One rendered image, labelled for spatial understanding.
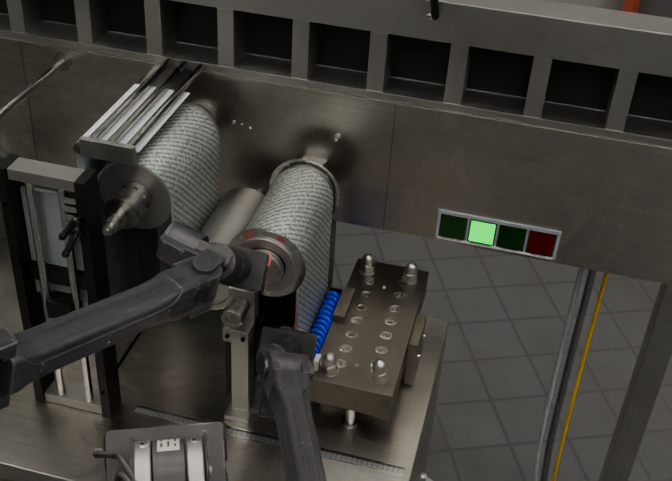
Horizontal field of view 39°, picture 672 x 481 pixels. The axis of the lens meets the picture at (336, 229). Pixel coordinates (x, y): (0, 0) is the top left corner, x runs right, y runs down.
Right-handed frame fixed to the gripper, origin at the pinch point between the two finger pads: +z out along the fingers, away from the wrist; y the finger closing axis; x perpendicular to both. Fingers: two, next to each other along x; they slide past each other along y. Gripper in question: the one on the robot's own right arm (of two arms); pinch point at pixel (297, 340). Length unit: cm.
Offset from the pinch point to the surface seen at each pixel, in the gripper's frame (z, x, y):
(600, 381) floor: 164, -27, 76
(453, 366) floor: 157, -32, 25
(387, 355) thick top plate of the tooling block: 6.1, -0.5, 16.8
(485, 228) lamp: 19.3, 26.5, 30.5
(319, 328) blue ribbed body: 8.1, 1.5, 2.3
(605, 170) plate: 11, 42, 51
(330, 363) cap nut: -3.2, -2.3, 7.5
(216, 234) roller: -3.8, 17.5, -18.2
